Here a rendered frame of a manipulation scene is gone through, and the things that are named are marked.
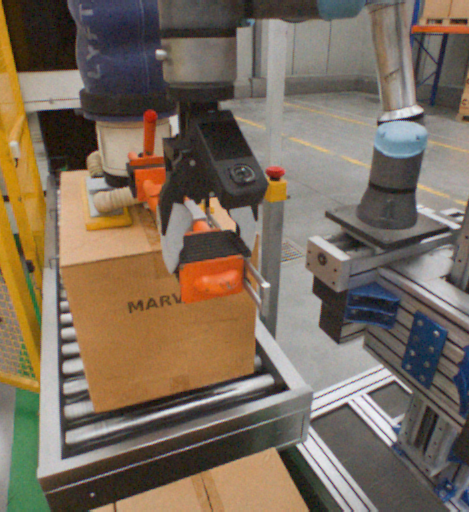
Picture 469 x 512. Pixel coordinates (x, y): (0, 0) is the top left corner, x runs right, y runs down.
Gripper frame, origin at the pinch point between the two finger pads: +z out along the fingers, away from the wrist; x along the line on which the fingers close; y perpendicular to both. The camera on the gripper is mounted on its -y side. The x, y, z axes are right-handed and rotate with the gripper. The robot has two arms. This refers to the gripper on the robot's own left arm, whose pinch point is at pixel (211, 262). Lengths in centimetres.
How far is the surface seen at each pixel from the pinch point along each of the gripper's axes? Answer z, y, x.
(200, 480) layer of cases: 67, 16, 0
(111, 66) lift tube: -19, 51, 5
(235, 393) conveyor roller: 67, 38, -17
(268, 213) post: 33, 82, -46
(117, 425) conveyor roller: 67, 38, 16
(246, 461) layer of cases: 67, 17, -12
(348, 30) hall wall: -32, 998, -690
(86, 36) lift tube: -24, 55, 8
